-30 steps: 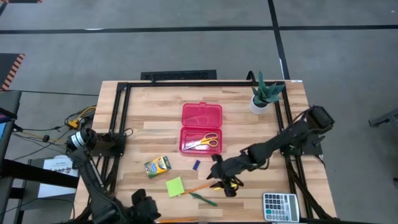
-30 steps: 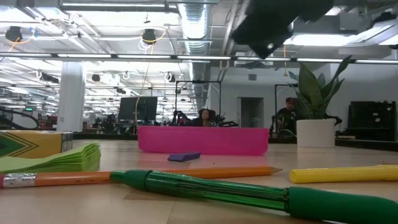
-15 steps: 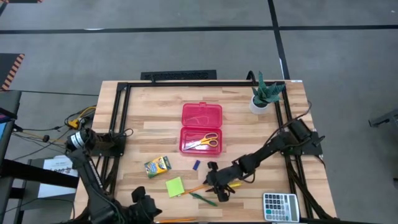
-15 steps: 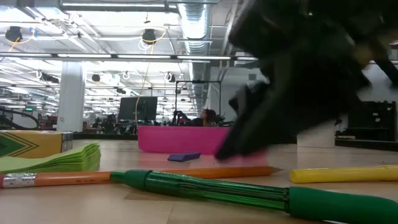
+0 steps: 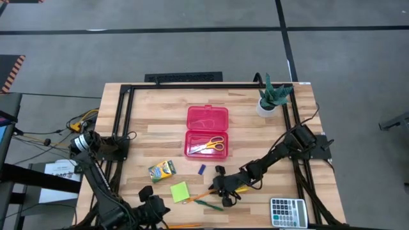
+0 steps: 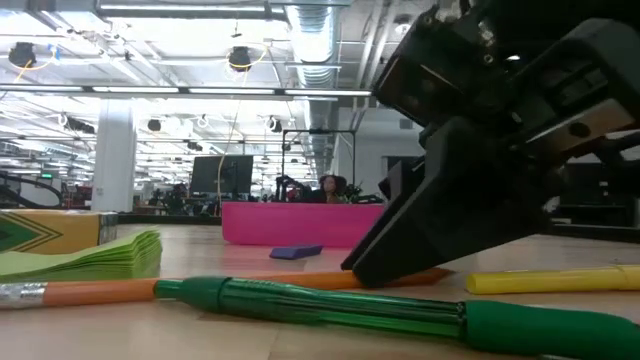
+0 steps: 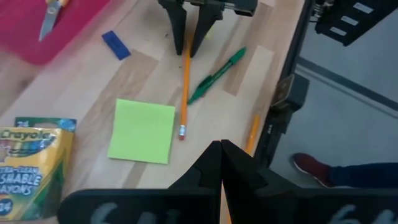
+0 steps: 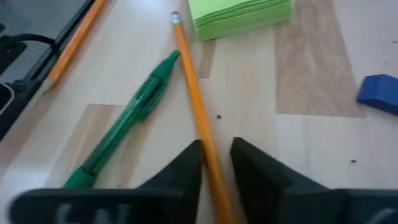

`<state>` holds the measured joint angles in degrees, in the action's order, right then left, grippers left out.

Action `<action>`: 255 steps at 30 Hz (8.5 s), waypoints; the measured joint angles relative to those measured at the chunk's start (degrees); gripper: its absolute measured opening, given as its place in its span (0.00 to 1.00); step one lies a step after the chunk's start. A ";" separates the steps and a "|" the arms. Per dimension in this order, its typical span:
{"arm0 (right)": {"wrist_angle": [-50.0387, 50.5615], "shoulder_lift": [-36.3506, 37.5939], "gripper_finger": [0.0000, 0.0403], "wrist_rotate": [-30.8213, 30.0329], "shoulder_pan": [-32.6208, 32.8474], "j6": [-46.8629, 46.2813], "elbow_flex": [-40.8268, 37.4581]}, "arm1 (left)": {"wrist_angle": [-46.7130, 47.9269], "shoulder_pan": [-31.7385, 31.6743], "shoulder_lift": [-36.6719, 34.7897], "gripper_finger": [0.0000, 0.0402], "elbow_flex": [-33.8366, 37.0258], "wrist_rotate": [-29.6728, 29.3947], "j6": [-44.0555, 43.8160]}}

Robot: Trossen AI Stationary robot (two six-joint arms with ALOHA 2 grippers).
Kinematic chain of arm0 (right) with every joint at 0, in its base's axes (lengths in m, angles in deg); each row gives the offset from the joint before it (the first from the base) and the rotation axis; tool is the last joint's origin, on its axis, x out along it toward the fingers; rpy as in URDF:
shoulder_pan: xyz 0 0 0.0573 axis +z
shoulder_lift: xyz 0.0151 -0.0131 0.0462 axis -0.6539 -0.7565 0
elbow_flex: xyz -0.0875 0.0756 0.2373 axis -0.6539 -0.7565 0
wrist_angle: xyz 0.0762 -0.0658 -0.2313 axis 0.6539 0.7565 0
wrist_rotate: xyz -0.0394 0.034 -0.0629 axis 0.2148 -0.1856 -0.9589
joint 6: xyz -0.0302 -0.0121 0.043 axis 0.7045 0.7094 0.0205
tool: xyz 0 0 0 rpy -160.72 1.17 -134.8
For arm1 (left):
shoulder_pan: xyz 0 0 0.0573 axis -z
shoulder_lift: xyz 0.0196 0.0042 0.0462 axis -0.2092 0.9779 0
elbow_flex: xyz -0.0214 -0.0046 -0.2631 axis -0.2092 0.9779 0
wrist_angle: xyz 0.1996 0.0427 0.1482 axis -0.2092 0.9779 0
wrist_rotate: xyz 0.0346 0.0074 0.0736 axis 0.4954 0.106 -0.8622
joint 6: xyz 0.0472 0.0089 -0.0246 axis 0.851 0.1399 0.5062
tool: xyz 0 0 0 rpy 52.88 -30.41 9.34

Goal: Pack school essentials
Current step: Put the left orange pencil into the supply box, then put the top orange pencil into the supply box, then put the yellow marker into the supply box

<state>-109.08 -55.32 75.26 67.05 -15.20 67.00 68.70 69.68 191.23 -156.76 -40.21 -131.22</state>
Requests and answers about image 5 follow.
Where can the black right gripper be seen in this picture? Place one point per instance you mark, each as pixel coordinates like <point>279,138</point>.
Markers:
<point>234,182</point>

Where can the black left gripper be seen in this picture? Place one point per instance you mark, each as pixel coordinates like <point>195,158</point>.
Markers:
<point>155,209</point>

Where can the yellow highlighter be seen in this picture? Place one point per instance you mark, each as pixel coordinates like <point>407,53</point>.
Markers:
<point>243,189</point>

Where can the green pen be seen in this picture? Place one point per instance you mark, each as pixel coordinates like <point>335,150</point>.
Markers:
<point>207,204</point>

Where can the yellow crayon box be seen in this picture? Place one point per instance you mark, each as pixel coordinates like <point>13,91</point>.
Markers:
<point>162,171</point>

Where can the blue eraser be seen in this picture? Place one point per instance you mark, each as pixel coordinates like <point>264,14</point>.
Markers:
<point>202,169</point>

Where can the orange pencil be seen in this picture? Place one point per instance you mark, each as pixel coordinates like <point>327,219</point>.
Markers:
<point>198,196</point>
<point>185,225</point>

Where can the green sticky note pad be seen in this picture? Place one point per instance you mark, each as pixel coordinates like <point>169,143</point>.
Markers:
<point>180,192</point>

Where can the pink plastic pencil case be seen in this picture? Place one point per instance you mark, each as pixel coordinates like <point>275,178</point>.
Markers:
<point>207,119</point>

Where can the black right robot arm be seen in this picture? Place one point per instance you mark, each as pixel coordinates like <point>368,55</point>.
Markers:
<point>278,150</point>

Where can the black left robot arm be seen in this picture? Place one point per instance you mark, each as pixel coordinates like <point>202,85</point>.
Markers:
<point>96,179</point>

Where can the white calculator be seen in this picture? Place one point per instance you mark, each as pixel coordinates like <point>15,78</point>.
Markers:
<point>287,212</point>

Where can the green plant in white pot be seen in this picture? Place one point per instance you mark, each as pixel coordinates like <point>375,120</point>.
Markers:
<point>266,110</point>

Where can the white paper sheet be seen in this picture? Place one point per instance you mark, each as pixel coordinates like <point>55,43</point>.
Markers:
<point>60,174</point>

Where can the black floor vent grille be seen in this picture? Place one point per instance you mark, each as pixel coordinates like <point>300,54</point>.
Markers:
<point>183,77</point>

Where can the dark side desk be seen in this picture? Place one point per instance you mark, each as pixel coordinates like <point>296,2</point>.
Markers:
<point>8,127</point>

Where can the striped hazard floor mat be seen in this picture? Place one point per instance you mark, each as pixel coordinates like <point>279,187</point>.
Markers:
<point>11,73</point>

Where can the grey cart leg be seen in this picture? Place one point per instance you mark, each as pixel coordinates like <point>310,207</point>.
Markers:
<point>396,121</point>

